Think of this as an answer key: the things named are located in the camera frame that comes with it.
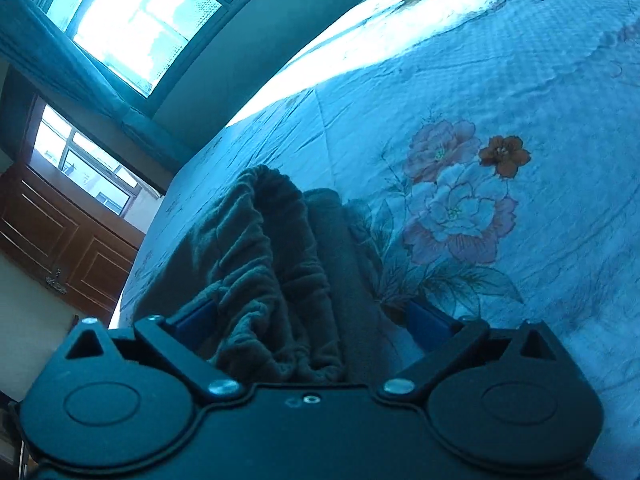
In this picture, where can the floral light blue bed sheet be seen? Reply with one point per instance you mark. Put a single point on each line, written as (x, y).
(482, 155)

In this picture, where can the brown wooden door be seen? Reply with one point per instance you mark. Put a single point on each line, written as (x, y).
(84, 256)

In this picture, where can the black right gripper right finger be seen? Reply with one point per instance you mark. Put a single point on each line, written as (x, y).
(448, 345)

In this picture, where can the teal left curtain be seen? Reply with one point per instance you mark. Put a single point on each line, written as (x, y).
(38, 49)

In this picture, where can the balcony glass door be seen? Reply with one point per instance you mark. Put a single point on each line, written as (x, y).
(104, 178)

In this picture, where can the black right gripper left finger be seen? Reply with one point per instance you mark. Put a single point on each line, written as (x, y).
(173, 343)

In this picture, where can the large bedroom window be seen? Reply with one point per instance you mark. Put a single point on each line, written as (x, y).
(136, 40)

